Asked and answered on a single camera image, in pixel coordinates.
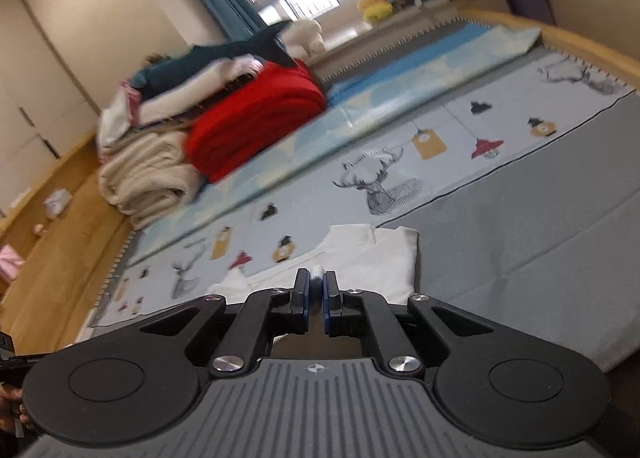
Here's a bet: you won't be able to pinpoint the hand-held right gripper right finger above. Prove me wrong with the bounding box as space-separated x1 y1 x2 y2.
322 271 501 375

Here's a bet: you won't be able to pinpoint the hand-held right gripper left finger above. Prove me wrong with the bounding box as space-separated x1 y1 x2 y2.
137 269 311 375

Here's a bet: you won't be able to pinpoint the white long-sleeve shirt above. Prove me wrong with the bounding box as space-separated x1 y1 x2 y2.
206 223 421 344

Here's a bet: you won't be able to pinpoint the white folded clothes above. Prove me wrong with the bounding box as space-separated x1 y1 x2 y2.
96 54 268 151

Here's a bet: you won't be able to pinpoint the person's left hand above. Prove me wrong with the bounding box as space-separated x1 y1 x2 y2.
0 387 33 439

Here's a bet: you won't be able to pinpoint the pink box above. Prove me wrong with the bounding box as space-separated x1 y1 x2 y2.
0 244 27 283

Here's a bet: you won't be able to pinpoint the white tissue pack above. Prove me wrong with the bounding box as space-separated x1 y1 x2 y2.
44 188 72 217

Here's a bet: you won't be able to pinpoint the red folded blanket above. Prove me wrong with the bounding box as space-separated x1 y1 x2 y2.
187 58 328 185

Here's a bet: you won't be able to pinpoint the grey printed bed sheet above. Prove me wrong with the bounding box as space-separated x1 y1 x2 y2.
90 18 640 374

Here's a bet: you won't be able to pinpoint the cream folded blanket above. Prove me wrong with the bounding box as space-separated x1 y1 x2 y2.
97 131 207 230

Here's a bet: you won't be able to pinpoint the dark teal garment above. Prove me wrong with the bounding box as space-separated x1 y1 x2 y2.
131 21 303 92

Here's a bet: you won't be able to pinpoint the light blue patterned mat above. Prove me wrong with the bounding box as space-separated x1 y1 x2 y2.
132 21 545 249

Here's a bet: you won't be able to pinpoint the white wardrobe door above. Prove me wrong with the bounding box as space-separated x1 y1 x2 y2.
0 0 103 216

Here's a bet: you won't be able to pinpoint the pale yellow plush toy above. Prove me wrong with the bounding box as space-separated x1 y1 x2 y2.
355 0 397 22

